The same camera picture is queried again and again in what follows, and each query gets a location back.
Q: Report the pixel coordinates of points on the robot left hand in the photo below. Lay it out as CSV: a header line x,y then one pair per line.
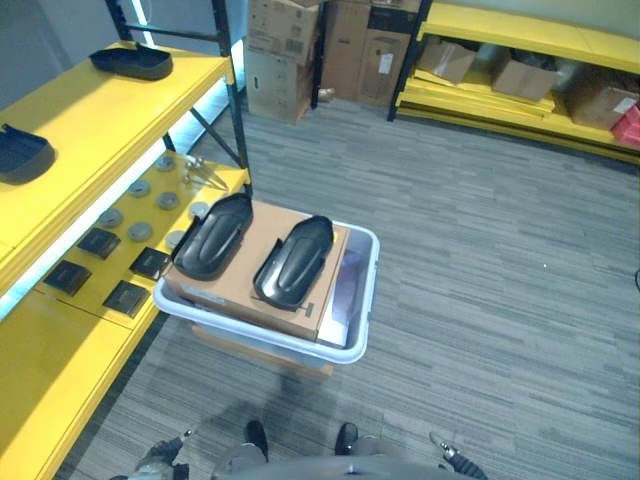
x,y
162,457

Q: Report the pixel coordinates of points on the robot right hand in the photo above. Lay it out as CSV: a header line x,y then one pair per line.
x,y
462,462

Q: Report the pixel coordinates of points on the orange cardboard box under bin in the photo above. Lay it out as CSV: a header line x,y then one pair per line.
x,y
280,357

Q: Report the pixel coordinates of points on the flat black square box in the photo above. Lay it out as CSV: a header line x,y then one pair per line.
x,y
126,299
67,276
98,243
149,263

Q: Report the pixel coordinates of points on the white plastic box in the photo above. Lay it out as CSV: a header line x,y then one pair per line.
x,y
350,345

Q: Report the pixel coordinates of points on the cardboard box with red label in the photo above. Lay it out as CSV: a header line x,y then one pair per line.
x,y
602,105

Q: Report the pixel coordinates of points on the open cardboard box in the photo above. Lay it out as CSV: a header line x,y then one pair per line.
x,y
525,77
445,60

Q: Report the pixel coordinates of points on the brown box with white label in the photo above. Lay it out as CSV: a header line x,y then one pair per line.
x,y
385,67

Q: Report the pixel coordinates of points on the tall brown cardboard box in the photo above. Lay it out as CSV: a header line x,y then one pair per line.
x,y
345,50

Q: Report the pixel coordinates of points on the long yellow shelf rack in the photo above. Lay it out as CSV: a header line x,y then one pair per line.
x,y
525,30

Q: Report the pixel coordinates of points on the cardboard box with printed label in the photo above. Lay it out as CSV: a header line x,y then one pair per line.
x,y
282,27

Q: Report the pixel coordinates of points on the robot right dark foot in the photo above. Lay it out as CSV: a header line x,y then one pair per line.
x,y
346,438

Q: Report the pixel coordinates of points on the robot grey body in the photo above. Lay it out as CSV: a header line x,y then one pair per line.
x,y
325,465

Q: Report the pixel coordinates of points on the purple bag in bin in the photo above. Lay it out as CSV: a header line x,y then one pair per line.
x,y
350,285

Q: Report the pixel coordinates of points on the round grey disc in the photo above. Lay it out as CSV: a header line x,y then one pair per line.
x,y
139,188
165,163
140,231
199,209
110,218
168,200
173,239

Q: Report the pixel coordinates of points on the black sole-shaped part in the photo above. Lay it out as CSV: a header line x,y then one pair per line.
x,y
131,61
215,240
22,155
295,265

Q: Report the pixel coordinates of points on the flat yellow cardboard sheets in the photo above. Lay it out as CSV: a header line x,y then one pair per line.
x,y
480,97

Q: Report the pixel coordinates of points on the dark printed carton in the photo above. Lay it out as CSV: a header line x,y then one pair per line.
x,y
392,14

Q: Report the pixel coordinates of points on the yellow shelf with dark frame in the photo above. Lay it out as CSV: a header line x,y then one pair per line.
x,y
95,130

